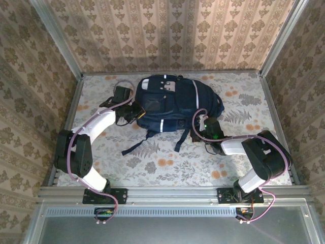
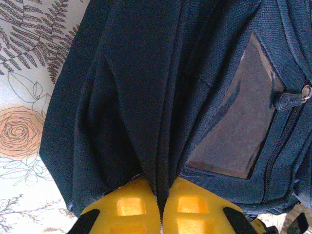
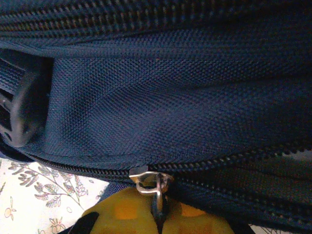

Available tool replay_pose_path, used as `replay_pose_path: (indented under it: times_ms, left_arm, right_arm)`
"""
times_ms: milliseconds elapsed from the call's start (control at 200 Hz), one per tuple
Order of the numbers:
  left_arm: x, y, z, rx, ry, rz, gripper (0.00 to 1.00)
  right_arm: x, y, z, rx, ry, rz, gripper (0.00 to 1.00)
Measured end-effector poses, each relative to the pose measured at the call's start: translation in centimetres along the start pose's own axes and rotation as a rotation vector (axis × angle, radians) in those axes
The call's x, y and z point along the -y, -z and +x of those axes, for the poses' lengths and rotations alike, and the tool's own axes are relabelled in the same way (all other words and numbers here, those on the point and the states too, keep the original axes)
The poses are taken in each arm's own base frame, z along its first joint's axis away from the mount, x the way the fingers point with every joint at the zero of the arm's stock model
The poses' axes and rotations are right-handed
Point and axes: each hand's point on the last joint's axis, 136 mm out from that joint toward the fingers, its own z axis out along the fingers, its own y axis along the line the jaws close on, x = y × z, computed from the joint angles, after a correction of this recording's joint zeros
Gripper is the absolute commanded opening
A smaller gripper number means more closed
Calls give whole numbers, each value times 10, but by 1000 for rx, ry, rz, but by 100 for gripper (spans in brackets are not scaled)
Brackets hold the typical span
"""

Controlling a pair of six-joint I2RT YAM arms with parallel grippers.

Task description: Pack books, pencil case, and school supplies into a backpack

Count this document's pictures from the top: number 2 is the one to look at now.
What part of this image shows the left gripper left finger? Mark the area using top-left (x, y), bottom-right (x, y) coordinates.
top-left (70, 177), bottom-right (163, 234)

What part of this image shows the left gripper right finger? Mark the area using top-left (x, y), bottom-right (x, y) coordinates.
top-left (160, 176), bottom-right (278, 234)

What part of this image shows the navy blue backpack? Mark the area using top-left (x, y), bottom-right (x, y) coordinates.
top-left (39, 0), bottom-right (312, 234)

